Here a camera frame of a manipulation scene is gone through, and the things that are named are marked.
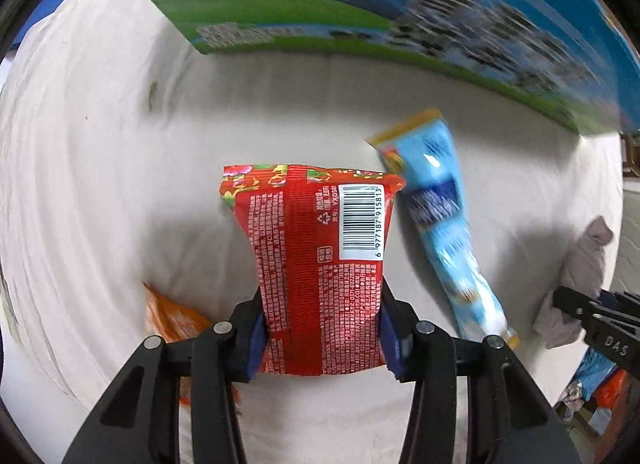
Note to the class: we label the white bed sheet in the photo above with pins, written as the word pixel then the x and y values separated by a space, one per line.
pixel 150 194

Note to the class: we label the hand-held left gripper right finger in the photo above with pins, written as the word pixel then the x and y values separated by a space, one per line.
pixel 395 344

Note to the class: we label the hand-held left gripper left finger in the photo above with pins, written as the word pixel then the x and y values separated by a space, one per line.
pixel 253 344

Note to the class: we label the grey cloth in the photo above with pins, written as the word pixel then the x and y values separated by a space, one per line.
pixel 580 284

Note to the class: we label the light blue snack packet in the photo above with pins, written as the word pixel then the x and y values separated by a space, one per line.
pixel 440 229

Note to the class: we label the orange snack packet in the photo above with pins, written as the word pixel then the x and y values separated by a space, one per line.
pixel 172 319

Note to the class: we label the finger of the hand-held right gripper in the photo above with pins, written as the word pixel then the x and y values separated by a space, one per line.
pixel 600 316

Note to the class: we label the printed cardboard box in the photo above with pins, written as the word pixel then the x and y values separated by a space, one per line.
pixel 400 8

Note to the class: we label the red snack packet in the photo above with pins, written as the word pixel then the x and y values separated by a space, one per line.
pixel 315 264

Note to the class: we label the pile of colourful packets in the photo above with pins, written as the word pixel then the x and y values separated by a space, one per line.
pixel 592 384

